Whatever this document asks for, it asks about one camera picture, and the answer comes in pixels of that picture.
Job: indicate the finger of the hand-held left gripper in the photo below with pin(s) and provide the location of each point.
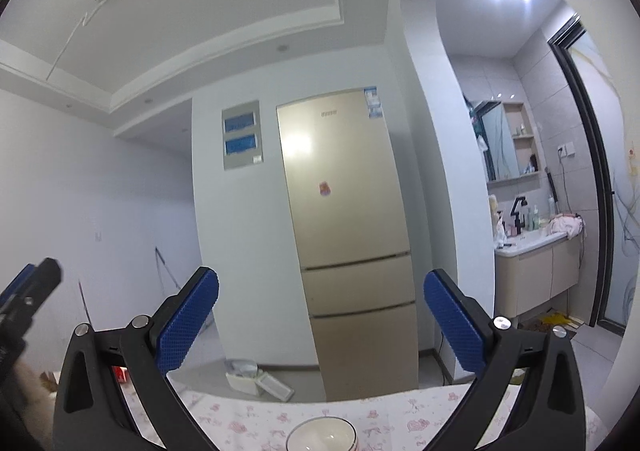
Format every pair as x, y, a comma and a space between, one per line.
42, 281
15, 288

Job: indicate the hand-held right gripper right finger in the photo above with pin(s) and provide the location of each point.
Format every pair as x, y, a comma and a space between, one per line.
455, 326

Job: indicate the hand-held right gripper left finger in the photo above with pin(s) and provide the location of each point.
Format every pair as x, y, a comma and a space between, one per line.
185, 326

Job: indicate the white ribbed black-rimmed bowl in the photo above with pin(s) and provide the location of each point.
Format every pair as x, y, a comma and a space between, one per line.
320, 438

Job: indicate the white plastic box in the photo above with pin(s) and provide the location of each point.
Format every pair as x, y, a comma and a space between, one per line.
245, 378

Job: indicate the red cardboard box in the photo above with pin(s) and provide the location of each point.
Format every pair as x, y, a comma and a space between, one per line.
118, 374

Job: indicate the beige bathroom vanity cabinet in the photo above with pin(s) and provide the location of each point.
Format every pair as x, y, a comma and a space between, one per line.
535, 276

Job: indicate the yellow floor item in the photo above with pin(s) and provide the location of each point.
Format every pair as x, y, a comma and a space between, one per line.
555, 319

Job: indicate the white pink floral tablecloth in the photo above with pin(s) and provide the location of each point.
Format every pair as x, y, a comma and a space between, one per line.
250, 426

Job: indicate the black faucet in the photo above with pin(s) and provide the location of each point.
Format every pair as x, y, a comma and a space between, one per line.
517, 216

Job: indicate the green bottle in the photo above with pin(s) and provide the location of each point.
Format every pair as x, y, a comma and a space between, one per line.
533, 216

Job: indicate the gold three-door refrigerator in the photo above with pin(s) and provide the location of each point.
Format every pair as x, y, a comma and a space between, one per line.
350, 231

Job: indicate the pink white towel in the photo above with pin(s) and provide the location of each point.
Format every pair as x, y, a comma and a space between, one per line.
565, 225

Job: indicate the white bottle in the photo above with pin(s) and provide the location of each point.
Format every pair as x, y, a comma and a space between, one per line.
552, 207

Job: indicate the bathroom mirror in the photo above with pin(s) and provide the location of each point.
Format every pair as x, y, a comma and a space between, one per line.
500, 146

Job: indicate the pink fridge magnet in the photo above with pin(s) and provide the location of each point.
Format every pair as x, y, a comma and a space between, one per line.
324, 188

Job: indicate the frosted floral glass door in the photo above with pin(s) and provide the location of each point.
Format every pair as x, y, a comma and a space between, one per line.
622, 181

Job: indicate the blue white label sticker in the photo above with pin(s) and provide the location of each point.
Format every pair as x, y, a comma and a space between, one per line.
372, 103

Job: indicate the grey wall panel blue windows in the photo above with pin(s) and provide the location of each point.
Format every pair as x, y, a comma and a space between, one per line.
242, 161

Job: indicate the beige wall niche shelf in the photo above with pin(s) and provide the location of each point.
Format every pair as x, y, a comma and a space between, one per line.
525, 143

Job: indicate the white wall socket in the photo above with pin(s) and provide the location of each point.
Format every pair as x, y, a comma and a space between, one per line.
565, 150

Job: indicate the black door frame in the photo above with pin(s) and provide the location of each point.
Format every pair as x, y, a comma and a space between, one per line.
595, 156

